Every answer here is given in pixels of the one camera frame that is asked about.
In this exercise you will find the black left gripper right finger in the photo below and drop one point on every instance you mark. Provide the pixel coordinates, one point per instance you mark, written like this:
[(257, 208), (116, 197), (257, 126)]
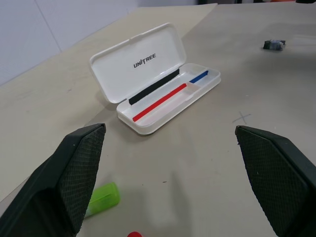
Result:
[(279, 177)]

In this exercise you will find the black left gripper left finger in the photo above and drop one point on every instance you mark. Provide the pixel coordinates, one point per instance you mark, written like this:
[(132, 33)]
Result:
[(61, 172)]

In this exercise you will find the red marker pen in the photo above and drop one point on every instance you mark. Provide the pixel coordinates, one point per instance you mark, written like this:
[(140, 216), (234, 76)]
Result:
[(134, 234)]

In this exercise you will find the blue tape strip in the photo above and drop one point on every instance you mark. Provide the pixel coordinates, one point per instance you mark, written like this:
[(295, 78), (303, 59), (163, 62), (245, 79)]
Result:
[(198, 77)]

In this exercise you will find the white Unitree pencil case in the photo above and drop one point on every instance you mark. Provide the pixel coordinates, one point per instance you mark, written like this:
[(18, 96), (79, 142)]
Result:
[(138, 51)]

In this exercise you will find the dark blue eraser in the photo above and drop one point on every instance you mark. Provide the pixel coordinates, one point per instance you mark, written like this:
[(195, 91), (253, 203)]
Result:
[(272, 45)]

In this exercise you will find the red tape strip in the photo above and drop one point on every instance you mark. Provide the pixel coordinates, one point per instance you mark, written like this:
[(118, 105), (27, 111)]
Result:
[(160, 101)]

